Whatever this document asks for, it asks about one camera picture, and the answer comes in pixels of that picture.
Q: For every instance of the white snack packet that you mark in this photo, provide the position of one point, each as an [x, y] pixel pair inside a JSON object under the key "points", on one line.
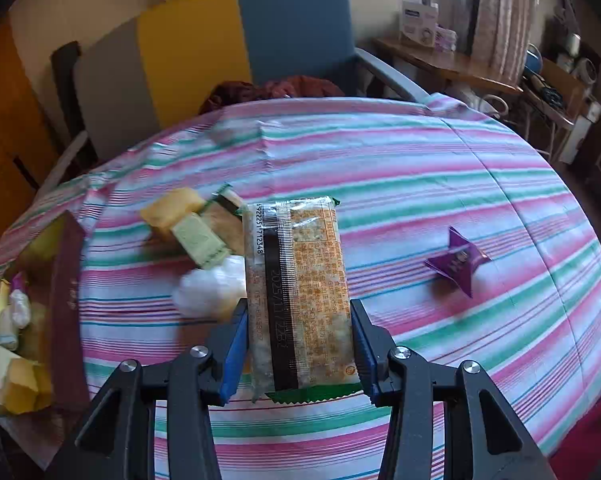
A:
{"points": [[208, 287]]}

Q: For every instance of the grey yellow blue sofa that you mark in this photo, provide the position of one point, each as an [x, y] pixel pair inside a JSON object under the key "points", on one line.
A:
{"points": [[290, 25]]}

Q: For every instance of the small pink box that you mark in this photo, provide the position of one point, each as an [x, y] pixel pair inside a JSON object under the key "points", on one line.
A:
{"points": [[446, 39]]}

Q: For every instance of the pale green snack packet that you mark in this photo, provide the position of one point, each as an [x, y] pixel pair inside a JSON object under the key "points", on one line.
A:
{"points": [[200, 242]]}

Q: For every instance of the patterned pink curtain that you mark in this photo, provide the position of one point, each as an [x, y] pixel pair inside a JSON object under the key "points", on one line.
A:
{"points": [[505, 15]]}

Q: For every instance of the white candy wrapper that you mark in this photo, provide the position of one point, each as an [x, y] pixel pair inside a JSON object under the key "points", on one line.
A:
{"points": [[19, 305]]}

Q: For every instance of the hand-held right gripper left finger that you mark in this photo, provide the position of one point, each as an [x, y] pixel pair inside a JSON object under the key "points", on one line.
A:
{"points": [[238, 350]]}

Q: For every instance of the striped pink green tablecloth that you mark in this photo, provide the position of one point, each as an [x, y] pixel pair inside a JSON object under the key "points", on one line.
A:
{"points": [[405, 185]]}

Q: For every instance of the golden tin box maroon sides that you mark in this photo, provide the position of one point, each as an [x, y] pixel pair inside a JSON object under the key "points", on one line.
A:
{"points": [[65, 300]]}

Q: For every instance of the dark red cloth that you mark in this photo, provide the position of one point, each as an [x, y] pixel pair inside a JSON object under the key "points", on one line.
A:
{"points": [[290, 87]]}

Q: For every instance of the purple candy packet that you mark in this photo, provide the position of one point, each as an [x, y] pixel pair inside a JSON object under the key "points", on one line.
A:
{"points": [[458, 262]]}

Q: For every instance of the yellow snack packet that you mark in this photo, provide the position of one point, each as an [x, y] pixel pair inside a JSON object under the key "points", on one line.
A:
{"points": [[175, 210], [23, 385]]}

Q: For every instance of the white printed carton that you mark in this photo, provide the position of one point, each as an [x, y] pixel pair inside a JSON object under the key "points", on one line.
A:
{"points": [[419, 22]]}

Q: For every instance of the white rice cooker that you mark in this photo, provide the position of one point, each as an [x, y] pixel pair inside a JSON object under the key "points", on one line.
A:
{"points": [[587, 71]]}

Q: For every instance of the wooden wardrobe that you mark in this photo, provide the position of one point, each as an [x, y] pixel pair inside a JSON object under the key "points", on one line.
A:
{"points": [[5, 125]]}

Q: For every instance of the white mug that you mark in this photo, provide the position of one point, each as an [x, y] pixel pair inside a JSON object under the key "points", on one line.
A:
{"points": [[572, 43]]}

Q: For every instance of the cracker packet green edges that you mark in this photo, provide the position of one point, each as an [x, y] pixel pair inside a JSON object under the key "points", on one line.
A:
{"points": [[220, 220], [315, 285]]}

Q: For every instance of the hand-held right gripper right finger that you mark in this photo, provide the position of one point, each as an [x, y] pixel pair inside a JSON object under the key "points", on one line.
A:
{"points": [[363, 355]]}

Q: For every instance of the wooden desk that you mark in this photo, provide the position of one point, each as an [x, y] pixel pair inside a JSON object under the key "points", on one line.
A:
{"points": [[445, 62]]}

